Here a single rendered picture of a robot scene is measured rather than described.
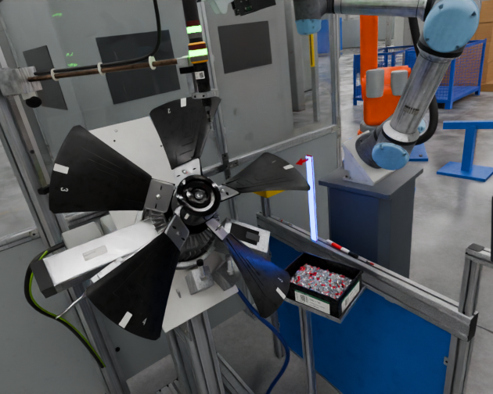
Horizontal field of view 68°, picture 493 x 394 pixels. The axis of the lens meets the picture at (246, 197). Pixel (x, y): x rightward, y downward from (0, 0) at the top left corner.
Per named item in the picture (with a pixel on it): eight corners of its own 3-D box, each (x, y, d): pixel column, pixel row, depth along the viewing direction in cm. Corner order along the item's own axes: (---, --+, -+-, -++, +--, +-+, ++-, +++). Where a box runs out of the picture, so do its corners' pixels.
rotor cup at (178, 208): (176, 244, 99) (187, 229, 88) (154, 198, 102) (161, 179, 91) (221, 224, 107) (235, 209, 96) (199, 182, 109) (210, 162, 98)
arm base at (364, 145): (372, 134, 151) (389, 119, 143) (391, 164, 147) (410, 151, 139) (348, 140, 143) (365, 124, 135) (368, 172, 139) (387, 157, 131)
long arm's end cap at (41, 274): (47, 268, 100) (42, 258, 90) (57, 293, 98) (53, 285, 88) (35, 273, 98) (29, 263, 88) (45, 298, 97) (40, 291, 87)
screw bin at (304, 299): (276, 295, 117) (274, 277, 114) (304, 267, 128) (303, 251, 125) (339, 320, 103) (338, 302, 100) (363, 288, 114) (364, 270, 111)
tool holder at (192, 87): (180, 100, 92) (171, 59, 88) (192, 94, 98) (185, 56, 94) (212, 98, 89) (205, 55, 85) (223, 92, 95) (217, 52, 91)
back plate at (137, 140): (119, 359, 98) (119, 359, 97) (27, 147, 111) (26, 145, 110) (270, 274, 125) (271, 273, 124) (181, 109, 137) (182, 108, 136)
